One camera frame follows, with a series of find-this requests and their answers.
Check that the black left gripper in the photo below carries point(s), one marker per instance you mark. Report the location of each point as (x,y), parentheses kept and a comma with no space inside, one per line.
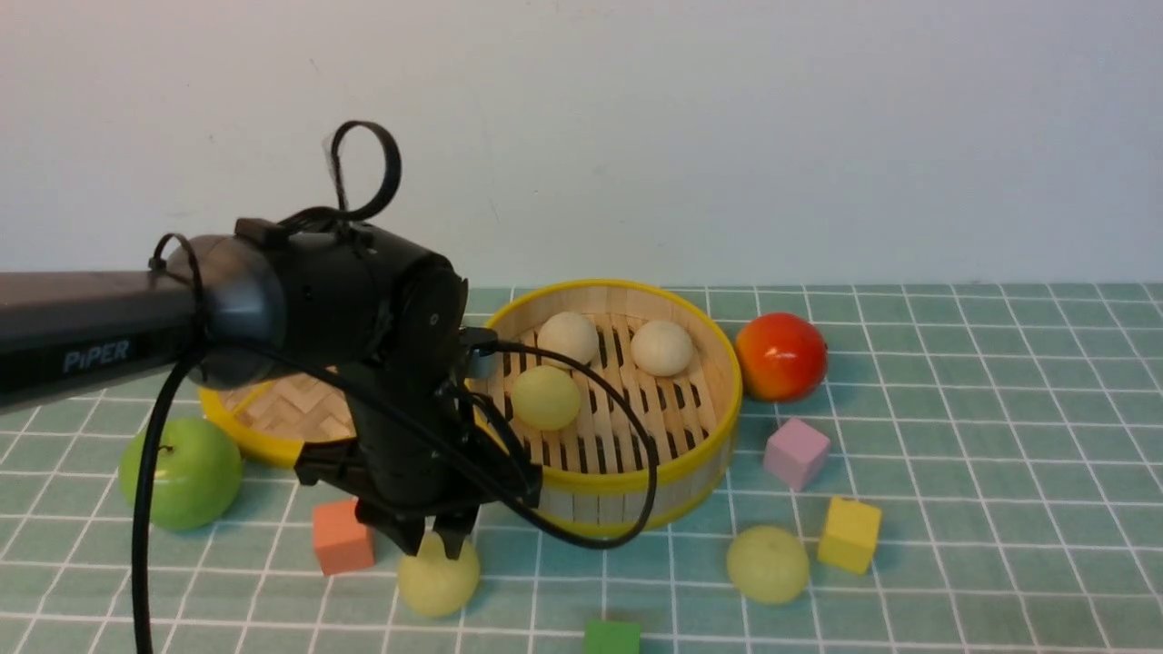
(417,458)

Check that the yellow-green bun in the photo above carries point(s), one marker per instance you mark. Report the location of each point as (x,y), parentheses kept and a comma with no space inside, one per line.
(768,565)
(435,586)
(545,398)

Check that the white bun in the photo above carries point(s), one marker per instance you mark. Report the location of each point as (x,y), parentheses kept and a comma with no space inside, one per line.
(662,349)
(571,334)

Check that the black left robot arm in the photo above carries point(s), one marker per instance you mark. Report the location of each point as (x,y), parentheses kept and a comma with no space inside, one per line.
(382,314)

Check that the bamboo steamer lid yellow rim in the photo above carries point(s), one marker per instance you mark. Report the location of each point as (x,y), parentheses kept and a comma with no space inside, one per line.
(272,420)

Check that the bamboo steamer tray yellow rim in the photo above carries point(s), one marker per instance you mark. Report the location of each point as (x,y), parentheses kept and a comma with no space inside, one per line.
(595,474)

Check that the orange cube block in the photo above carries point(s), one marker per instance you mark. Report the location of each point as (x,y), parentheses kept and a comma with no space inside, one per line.
(341,543)

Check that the green cube block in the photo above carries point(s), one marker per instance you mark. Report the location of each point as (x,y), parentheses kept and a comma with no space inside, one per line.
(606,636)

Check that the green apple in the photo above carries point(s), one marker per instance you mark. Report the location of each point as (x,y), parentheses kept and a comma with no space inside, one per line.
(198,475)

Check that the pink cube block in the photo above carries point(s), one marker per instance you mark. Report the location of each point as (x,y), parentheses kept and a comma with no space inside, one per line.
(795,454)

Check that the red tomato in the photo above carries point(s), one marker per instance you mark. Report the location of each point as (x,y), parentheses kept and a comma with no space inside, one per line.
(783,357)

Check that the yellow cube block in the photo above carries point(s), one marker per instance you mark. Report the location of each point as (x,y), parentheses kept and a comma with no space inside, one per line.
(850,537)

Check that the green checkered tablecloth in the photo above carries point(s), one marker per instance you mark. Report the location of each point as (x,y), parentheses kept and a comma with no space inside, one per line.
(1010,434)

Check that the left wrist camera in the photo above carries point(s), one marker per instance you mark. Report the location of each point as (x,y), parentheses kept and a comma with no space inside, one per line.
(479,354)

